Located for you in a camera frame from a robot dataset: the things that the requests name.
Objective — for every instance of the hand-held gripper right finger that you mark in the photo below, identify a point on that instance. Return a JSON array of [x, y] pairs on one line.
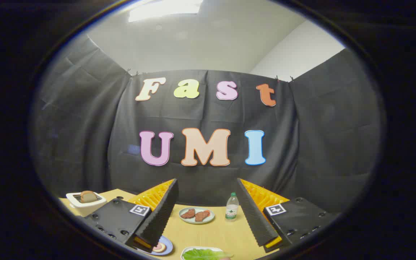
[[253, 216]]

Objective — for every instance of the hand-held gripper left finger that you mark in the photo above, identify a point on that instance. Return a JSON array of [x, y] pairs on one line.
[[161, 216]]

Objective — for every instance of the green lettuce leaf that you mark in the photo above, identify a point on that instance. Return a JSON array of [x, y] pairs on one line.
[[204, 255]]

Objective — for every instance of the toasted bread slice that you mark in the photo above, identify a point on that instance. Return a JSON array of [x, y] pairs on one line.
[[88, 196]]

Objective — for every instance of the clear plastic water bottle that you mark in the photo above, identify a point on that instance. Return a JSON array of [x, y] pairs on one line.
[[232, 207]]

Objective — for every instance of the brown meat patty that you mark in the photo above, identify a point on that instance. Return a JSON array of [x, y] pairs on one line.
[[202, 216], [188, 213]]

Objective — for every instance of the blue round plate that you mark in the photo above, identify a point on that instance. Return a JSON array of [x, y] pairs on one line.
[[168, 245]]

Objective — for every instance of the pink ham slice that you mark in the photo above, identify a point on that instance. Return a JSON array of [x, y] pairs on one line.
[[158, 246]]

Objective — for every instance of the white bread slice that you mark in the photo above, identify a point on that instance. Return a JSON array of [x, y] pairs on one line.
[[164, 249]]

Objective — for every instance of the pale green oval plate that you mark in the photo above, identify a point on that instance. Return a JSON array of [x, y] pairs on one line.
[[211, 217]]

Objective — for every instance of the white square plate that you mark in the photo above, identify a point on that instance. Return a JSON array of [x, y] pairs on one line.
[[190, 249]]

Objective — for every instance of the white toaster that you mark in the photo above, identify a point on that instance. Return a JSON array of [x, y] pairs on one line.
[[85, 208]]

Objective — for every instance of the black backdrop cloth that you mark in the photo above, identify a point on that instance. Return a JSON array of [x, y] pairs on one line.
[[85, 144]]

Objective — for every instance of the ceiling light panel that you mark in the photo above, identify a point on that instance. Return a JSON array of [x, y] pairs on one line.
[[164, 9]]

